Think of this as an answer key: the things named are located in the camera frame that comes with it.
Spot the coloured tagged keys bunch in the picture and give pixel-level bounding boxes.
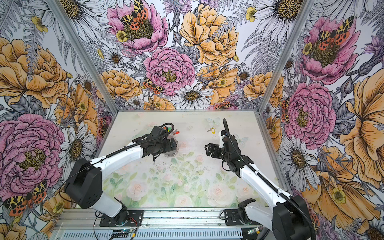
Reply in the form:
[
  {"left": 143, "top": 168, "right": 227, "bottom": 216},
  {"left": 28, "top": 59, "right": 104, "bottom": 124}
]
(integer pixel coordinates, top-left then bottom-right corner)
[{"left": 162, "top": 126, "right": 180, "bottom": 136}]

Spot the silver metal keyring plate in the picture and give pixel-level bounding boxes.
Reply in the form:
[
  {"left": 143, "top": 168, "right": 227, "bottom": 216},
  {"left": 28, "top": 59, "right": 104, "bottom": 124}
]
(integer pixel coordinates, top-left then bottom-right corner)
[{"left": 163, "top": 138, "right": 179, "bottom": 158}]

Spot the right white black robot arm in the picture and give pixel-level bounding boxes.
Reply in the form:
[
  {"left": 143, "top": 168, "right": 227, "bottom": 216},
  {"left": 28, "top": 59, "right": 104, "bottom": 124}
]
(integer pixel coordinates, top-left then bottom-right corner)
[{"left": 205, "top": 130, "right": 317, "bottom": 240}]

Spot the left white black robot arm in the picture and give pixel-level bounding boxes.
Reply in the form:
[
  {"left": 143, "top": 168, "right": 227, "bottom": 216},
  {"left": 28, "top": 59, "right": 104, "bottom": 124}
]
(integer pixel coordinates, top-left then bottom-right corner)
[{"left": 64, "top": 123, "right": 177, "bottom": 225}]

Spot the yellow tagged key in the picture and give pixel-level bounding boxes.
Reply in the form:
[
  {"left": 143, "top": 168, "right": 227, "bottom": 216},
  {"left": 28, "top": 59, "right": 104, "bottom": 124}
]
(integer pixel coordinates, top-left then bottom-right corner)
[{"left": 208, "top": 127, "right": 216, "bottom": 134}]

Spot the left black corrugated cable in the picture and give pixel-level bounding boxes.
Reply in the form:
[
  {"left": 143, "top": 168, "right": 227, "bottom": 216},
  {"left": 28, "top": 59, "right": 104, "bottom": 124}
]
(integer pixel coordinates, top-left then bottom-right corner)
[{"left": 58, "top": 122, "right": 175, "bottom": 205}]

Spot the black corrugated cable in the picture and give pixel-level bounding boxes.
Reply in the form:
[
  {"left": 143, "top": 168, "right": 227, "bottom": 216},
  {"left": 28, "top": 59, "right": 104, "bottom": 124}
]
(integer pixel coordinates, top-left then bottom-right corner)
[
  {"left": 222, "top": 118, "right": 317, "bottom": 240},
  {"left": 58, "top": 122, "right": 175, "bottom": 205}
]

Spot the right black corrugated cable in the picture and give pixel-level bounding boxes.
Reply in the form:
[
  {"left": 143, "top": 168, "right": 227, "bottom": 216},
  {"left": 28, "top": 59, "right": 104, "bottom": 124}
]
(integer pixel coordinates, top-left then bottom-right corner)
[{"left": 222, "top": 118, "right": 317, "bottom": 240}]

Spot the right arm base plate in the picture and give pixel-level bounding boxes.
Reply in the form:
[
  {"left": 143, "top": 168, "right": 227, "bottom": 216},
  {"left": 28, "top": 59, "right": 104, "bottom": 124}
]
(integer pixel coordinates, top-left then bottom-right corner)
[{"left": 224, "top": 209, "right": 259, "bottom": 226}]

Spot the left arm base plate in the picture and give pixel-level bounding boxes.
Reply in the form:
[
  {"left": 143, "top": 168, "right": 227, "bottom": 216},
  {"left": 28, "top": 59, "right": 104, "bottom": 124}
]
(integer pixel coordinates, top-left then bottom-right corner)
[{"left": 99, "top": 210, "right": 144, "bottom": 227}]

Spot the aluminium front rail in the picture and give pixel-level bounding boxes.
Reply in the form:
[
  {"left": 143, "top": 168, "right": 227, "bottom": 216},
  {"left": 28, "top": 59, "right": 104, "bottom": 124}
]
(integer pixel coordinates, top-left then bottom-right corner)
[{"left": 55, "top": 206, "right": 265, "bottom": 232}]

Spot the white perforated cable duct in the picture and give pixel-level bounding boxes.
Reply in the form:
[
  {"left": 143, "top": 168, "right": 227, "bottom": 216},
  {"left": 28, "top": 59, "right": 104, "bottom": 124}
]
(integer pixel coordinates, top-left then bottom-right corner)
[{"left": 53, "top": 228, "right": 243, "bottom": 240}]

